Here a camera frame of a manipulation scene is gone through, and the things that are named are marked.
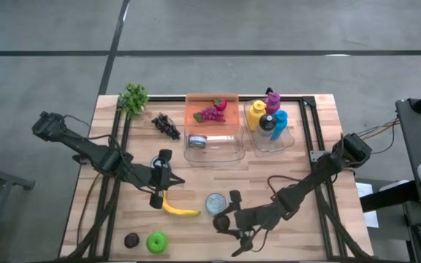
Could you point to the yellow banana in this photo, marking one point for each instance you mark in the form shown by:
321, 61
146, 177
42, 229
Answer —
181, 212

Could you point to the black aluminium table frame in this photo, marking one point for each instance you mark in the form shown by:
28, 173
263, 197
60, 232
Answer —
170, 98

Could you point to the black side table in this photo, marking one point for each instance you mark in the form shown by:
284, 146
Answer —
409, 128

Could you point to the clear bottle black cap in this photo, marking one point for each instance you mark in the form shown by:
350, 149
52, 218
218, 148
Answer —
267, 122

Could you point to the magenta plastic water bottle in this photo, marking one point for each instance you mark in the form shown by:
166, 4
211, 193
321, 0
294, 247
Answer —
272, 100

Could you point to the dark brown avocado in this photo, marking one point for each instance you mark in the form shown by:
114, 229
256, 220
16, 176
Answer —
222, 223
132, 240

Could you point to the green apple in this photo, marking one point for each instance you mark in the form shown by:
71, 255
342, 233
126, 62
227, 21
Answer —
157, 243

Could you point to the green potted plant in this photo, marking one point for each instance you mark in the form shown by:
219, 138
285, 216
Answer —
133, 98

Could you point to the black stand beam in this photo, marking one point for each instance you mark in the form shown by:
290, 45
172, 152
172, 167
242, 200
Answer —
386, 197

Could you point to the purple toy grape bunch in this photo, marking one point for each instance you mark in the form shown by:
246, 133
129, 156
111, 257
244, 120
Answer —
212, 114

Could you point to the black toy grape bunch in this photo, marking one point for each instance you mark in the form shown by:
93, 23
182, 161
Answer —
165, 126

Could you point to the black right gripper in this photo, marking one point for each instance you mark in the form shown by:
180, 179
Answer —
254, 219

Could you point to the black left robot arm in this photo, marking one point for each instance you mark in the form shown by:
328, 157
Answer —
86, 148

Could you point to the yellow plastic water bottle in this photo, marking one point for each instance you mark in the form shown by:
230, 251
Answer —
256, 115

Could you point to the small clear plastic bin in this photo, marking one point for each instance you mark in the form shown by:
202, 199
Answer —
272, 148

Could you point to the large clear plastic bin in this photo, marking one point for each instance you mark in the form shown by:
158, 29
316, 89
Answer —
218, 155

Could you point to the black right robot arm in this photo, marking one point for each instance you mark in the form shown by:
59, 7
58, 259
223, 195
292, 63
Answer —
313, 178

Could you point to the blue plastic water bottle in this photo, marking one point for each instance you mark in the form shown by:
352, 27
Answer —
280, 126

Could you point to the white paper sheet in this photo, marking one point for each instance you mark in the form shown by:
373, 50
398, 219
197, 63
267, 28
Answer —
364, 190

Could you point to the grey metal base plate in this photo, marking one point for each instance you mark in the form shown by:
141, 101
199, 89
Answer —
313, 157

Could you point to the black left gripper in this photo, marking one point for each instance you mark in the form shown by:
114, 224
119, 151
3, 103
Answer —
159, 177

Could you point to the orange plastic board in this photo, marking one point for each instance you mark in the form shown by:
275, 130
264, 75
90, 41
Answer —
228, 126

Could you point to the red toy strawberry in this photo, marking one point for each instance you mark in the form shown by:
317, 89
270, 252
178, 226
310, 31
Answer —
220, 104

